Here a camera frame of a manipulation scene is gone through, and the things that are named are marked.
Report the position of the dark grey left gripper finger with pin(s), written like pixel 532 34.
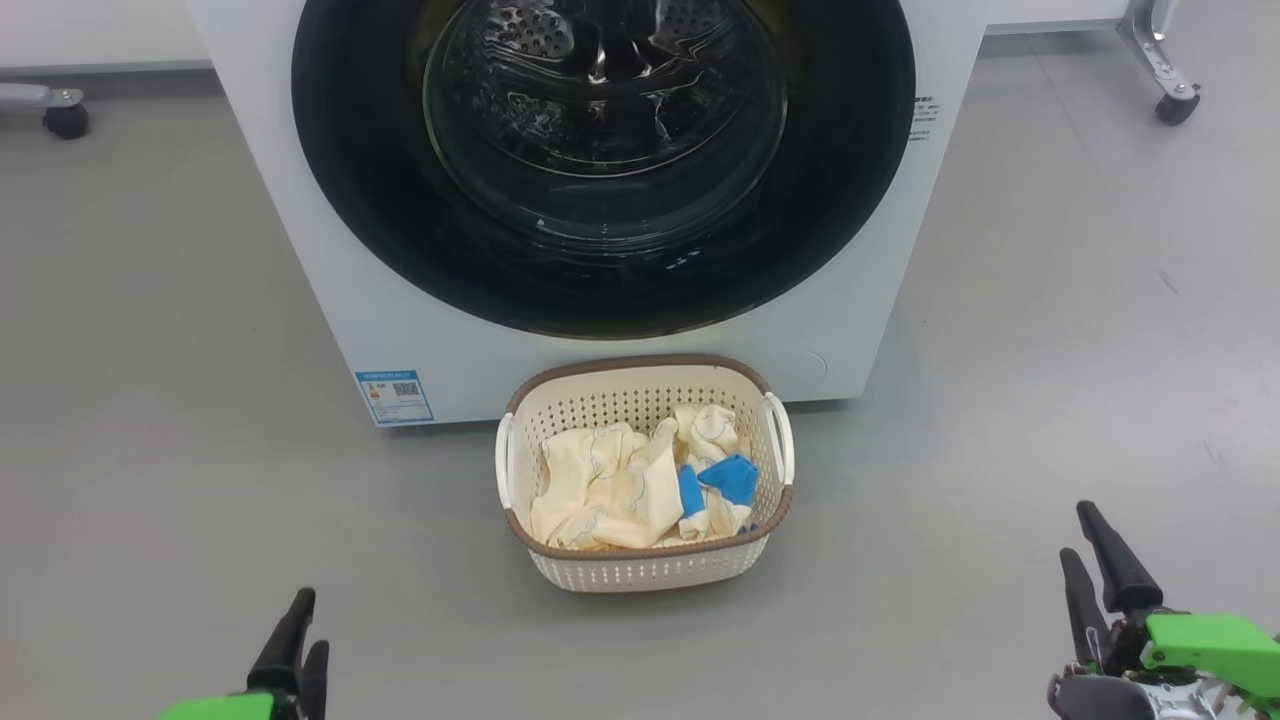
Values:
pixel 315 685
pixel 285 650

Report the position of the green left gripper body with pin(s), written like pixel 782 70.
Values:
pixel 230 708

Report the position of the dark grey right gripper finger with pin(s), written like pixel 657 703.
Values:
pixel 1085 620
pixel 1125 580

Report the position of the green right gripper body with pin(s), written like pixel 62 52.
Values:
pixel 1200 640

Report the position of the round black glass washer door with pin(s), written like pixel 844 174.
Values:
pixel 400 230

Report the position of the white front-load washing machine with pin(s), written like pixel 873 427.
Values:
pixel 300 300

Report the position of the blue energy label sticker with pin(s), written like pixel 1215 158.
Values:
pixel 395 397

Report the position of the cream perforated basket brown rim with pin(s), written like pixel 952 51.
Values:
pixel 640 570

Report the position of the grey stand leg with caster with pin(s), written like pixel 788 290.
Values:
pixel 65 118
pixel 1160 65

